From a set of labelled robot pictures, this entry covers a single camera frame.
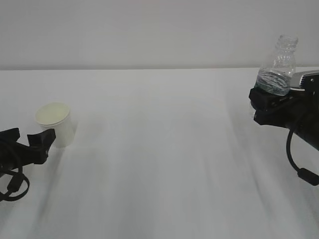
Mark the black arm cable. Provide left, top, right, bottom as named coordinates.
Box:
left=0, top=141, right=30, bottom=202
left=286, top=129, right=319, bottom=186

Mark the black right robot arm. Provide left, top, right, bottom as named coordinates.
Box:
left=249, top=88, right=319, bottom=149

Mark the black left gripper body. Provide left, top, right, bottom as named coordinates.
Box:
left=0, top=139, right=49, bottom=170

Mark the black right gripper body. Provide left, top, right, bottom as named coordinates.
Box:
left=254, top=91, right=319, bottom=134

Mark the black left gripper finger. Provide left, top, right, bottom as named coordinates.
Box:
left=0, top=128, right=20, bottom=144
left=27, top=128, right=56, bottom=152

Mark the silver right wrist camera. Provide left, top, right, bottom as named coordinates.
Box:
left=290, top=70, right=319, bottom=92

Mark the clear water bottle green label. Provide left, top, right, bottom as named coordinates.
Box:
left=254, top=35, right=299, bottom=96

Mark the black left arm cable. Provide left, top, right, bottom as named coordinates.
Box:
left=0, top=141, right=30, bottom=202

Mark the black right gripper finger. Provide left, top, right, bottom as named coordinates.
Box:
left=249, top=88, right=293, bottom=111

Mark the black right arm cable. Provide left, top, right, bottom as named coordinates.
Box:
left=286, top=129, right=319, bottom=186

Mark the white paper cup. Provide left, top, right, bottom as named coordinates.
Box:
left=35, top=102, right=75, bottom=148

